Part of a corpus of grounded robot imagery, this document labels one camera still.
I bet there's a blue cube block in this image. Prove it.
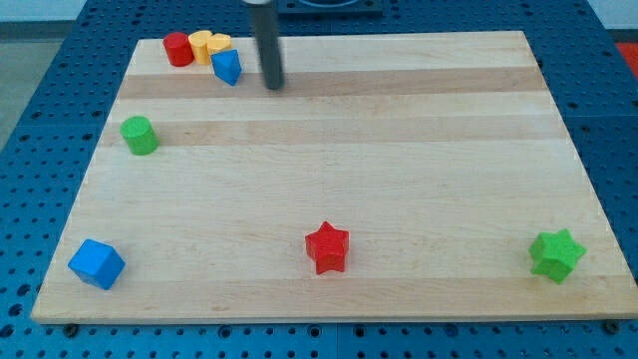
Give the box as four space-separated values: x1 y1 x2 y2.
68 238 126 290

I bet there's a yellow cylinder block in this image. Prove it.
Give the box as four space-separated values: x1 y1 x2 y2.
188 30 212 65

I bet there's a green cylinder block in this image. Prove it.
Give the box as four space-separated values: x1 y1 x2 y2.
120 116 160 156

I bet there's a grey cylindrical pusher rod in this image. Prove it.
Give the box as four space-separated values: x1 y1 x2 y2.
244 0 284 91

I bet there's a green star block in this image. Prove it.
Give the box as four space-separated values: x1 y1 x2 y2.
528 228 587 284

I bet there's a yellow heart block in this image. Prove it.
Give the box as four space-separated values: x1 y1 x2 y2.
205 33 232 55

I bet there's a red cylinder block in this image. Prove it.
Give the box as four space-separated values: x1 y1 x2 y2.
162 32 194 67

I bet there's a red star block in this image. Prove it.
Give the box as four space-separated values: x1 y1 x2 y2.
305 221 350 275

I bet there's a wooden board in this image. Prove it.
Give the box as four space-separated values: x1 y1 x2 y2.
32 31 637 324

